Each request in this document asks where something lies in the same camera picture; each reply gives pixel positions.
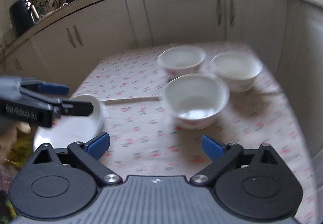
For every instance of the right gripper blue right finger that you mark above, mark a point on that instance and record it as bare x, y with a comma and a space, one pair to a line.
212, 148

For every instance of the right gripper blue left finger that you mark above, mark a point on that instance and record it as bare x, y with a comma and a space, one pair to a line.
97, 146

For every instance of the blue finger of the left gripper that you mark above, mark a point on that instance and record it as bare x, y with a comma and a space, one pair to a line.
44, 87
67, 107

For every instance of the white fruit plate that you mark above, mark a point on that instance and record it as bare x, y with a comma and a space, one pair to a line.
69, 129

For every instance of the white floral bowl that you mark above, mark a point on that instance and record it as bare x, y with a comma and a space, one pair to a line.
194, 101

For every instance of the white kitchen cabinets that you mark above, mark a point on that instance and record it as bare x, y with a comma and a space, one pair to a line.
286, 34

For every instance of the left gloved hand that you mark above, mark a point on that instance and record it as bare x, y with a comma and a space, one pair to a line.
9, 132

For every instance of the cherry print tablecloth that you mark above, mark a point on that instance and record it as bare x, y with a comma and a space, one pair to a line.
150, 138

